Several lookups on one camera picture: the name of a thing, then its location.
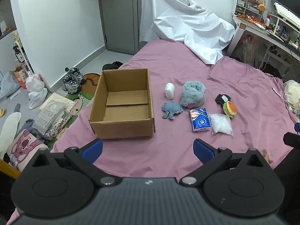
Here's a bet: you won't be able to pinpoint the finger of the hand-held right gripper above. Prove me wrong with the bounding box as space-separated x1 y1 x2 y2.
283 122 300 149

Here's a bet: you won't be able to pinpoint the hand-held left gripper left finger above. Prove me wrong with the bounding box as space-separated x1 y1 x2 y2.
31 138 123 188

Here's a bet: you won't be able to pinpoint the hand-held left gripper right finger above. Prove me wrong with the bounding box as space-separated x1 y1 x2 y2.
179 138 271 188

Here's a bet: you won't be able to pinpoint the brown cardboard box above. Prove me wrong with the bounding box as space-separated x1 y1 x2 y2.
88 68 156 140

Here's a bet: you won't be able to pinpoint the light blue fluffy plush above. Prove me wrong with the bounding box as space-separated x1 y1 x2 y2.
180 81 206 110

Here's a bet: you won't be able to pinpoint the blue tissue packet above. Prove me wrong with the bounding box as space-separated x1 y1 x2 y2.
189 108 210 133

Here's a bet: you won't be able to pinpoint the clear bag of white filling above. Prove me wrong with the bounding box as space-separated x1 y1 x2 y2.
208 113 233 136

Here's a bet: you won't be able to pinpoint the person's dark pants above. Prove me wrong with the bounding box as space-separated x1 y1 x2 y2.
272 145 300 218

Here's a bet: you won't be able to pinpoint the cream pillow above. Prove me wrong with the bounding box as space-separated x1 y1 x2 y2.
283 80 300 116

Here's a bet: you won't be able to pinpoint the burger plush toy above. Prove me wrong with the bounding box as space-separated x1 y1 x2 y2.
222 101 237 119

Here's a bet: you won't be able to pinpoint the green cartoon floor mat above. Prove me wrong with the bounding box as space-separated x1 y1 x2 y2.
65 84 95 116

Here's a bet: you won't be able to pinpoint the blue-grey knitted piece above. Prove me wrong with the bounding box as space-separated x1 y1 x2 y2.
161 101 183 121

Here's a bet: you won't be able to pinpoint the packaged goods pile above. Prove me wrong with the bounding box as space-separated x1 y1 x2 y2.
31 92 76 141

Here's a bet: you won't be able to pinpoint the white rolled cloth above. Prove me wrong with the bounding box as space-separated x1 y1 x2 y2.
165 82 176 99

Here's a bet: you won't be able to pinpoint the grey sneaker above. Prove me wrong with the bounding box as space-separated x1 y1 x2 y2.
61 74 81 92
65 67 86 85

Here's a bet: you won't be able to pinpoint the orange round rug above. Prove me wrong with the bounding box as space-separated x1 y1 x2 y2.
82 73 101 92

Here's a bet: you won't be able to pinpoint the pink cartoon cushion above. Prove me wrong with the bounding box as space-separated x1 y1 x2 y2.
7 129 50 170

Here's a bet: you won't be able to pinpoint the white plastic bag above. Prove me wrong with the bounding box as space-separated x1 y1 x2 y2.
25 73 48 110

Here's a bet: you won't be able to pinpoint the black cap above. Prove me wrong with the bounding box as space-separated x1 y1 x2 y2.
102 61 124 71

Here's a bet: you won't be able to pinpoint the white fabric slipper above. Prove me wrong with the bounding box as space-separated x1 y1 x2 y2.
0 111 22 156

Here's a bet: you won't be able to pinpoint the pink bed sheet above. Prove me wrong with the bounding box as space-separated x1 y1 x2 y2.
7 39 300 225

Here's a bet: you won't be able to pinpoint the orange carton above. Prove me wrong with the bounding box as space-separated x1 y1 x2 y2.
14 65 31 90

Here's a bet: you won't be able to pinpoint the grey plastic bag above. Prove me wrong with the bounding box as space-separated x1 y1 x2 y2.
0 70 22 99

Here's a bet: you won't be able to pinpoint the white desk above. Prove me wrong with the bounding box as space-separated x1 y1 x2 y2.
227 13 300 78

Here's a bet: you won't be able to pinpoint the white keyboard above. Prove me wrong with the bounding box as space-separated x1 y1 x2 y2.
274 2 300 29

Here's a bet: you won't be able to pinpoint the grey door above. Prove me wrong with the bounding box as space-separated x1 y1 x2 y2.
97 0 146 55

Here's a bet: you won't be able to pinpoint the white draped sheet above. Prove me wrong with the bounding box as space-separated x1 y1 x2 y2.
140 0 236 65

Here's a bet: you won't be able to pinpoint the small drawer organizer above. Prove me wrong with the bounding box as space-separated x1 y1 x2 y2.
234 0 263 21

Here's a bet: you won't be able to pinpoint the white cable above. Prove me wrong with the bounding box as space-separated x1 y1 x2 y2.
272 88 300 113

